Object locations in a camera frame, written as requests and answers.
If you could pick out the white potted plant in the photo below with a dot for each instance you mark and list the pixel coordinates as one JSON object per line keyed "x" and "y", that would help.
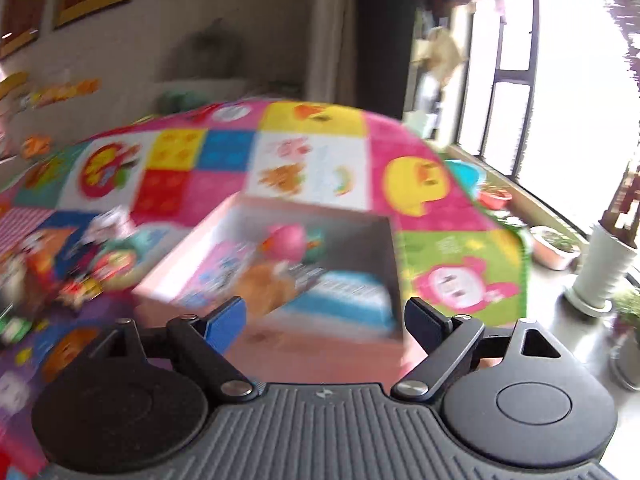
{"x": 600, "y": 270}

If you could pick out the pink cardboard box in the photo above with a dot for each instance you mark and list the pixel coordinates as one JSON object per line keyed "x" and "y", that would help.
{"x": 310, "y": 355}

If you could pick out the green cloth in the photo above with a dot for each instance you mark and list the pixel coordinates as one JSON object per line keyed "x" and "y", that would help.
{"x": 177, "y": 102}

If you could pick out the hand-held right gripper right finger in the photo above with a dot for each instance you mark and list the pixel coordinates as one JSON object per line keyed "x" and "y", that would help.
{"x": 417, "y": 321}

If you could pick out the orange wall stickers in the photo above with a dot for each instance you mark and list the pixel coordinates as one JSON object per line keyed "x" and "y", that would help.
{"x": 55, "y": 92}

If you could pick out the grey potted green plant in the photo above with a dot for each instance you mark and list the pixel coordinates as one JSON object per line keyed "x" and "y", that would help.
{"x": 627, "y": 360}

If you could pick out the black metal chair frame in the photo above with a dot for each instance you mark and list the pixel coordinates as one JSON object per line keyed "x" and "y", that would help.
{"x": 512, "y": 76}

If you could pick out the teal plastic basin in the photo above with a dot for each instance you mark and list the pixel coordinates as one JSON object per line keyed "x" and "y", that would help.
{"x": 467, "y": 175}

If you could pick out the blue striped box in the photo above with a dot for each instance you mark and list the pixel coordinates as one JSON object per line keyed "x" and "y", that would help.
{"x": 350, "y": 300}

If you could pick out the small red yellow toy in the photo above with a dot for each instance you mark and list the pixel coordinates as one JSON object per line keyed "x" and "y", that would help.
{"x": 80, "y": 289}

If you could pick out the hanging beige cloth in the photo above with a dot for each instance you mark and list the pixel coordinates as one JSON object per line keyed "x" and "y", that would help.
{"x": 442, "y": 55}

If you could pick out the teal plastic toy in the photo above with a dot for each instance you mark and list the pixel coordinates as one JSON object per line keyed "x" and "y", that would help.
{"x": 316, "y": 246}

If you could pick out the orange plush toy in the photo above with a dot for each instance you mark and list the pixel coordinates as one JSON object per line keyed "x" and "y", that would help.
{"x": 265, "y": 285}

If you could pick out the round red toy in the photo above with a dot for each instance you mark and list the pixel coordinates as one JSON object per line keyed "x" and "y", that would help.
{"x": 115, "y": 262}

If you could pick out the colourful printed blanket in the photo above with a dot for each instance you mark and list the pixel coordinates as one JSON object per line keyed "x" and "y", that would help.
{"x": 320, "y": 170}

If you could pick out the grey plush cushion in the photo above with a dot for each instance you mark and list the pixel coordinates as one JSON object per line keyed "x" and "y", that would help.
{"x": 210, "y": 50}

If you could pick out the pink blue picture card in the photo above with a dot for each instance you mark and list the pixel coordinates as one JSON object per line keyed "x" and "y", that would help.
{"x": 220, "y": 270}

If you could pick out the pink soft toy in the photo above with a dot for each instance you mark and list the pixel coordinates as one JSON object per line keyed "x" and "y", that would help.
{"x": 287, "y": 240}

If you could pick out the beige curtain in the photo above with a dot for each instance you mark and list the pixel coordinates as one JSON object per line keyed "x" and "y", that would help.
{"x": 327, "y": 35}

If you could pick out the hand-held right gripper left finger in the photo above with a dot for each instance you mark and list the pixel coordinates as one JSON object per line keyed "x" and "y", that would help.
{"x": 227, "y": 324}

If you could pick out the red plant bowl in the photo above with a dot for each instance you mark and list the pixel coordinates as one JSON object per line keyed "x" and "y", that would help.
{"x": 495, "y": 199}

